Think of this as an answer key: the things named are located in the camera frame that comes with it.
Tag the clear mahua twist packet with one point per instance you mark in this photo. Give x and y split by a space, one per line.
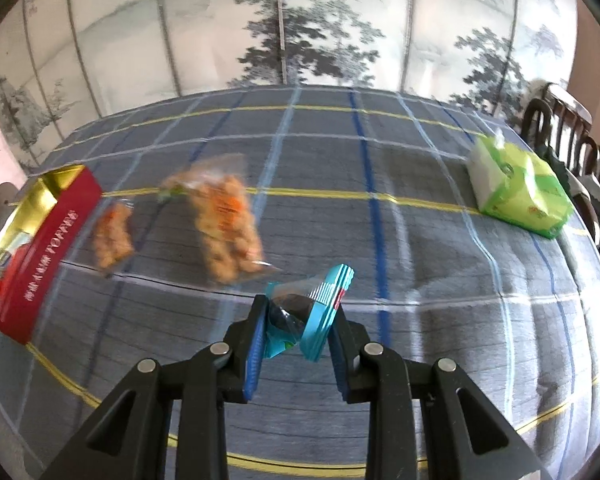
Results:
230 241

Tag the clear orange snack packet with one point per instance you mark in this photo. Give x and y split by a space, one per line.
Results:
112 240

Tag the green tissue pack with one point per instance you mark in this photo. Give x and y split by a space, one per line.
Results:
514 185

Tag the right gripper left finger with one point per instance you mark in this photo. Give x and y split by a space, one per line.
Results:
127 435

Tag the red gold toffee tin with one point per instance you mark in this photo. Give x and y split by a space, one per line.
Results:
35 237

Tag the painted folding screen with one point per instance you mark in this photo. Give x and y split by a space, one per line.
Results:
65 63

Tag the dark wooden chair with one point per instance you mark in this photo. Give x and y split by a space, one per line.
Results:
559 129

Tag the plaid blue grey tablecloth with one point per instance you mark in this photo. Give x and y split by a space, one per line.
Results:
372 179

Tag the light blue snack packet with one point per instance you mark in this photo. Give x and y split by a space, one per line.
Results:
301 313

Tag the round grey wall disc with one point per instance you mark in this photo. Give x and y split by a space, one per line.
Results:
8 193

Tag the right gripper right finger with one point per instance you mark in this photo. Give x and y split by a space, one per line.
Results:
466 436

